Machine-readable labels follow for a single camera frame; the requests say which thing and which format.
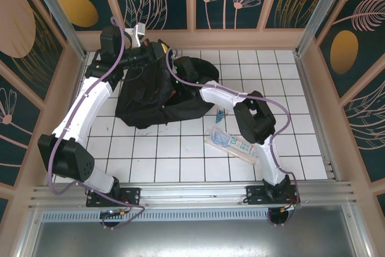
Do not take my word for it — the perforated metal cable tray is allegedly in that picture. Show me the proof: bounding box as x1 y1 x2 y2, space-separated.
40 211 351 223

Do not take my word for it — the aluminium mounting rail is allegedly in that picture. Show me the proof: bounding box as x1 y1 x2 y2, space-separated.
28 181 357 210

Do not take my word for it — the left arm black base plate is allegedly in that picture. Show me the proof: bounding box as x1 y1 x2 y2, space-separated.
86 187 141 208

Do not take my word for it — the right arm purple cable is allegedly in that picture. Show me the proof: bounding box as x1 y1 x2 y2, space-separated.
165 48 301 228

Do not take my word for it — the aluminium side rail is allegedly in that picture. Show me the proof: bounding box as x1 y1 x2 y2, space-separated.
293 54 340 181

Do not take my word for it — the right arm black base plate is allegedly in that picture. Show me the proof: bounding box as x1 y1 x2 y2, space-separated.
245 184 301 207

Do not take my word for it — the black backpack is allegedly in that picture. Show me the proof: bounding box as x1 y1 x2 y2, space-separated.
114 39 220 130

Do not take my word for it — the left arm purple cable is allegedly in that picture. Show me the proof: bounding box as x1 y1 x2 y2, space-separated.
48 17 147 231

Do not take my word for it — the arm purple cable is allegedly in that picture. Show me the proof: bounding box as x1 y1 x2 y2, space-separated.
165 48 301 228
48 17 147 231

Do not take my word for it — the grey metal plate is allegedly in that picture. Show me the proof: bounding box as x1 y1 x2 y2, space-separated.
17 205 371 257

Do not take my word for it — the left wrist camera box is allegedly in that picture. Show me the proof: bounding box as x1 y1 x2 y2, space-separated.
125 23 147 48

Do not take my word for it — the aluminium corner post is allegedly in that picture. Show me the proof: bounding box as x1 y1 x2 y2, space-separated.
23 0 88 61
294 0 351 57

